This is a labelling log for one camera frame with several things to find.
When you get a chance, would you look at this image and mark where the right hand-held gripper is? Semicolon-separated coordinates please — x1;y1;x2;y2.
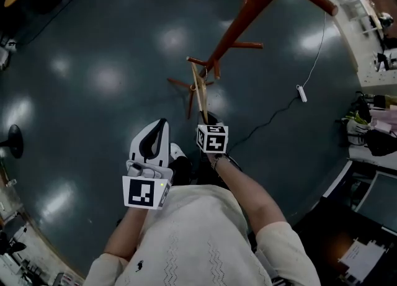
196;111;230;154

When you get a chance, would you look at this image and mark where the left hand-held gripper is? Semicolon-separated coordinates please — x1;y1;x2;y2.
122;118;174;211

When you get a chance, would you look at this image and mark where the wooden hanger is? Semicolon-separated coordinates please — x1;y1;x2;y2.
189;61;210;123

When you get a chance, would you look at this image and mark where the person's right forearm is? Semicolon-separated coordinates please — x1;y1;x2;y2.
213;158;288;236

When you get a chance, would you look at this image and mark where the person's left forearm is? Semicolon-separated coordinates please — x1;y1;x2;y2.
104;207;150;262

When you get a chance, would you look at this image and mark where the white shoe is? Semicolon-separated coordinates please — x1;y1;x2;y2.
169;142;187;160

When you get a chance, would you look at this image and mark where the silver wristwatch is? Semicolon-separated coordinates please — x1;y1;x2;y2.
210;153;232;171

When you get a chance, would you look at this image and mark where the white power strip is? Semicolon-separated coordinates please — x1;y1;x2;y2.
296;84;308;103

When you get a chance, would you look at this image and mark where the red-brown wooden coat rack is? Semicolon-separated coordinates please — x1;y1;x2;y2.
167;0;339;120

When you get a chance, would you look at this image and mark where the black round stand base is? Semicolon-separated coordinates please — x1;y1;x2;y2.
0;124;24;159

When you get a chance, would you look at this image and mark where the grey backpack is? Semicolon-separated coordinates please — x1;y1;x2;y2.
342;109;372;146

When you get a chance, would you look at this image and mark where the black bag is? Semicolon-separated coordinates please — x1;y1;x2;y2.
365;128;397;157

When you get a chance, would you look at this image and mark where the computer monitor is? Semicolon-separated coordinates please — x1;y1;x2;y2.
355;171;397;233

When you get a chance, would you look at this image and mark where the white paper sheet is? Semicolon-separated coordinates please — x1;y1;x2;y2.
337;238;389;282

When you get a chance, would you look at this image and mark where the black power cable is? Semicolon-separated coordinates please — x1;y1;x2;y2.
228;96;300;153

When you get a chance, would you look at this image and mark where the white power cable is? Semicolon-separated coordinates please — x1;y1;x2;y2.
302;11;328;89

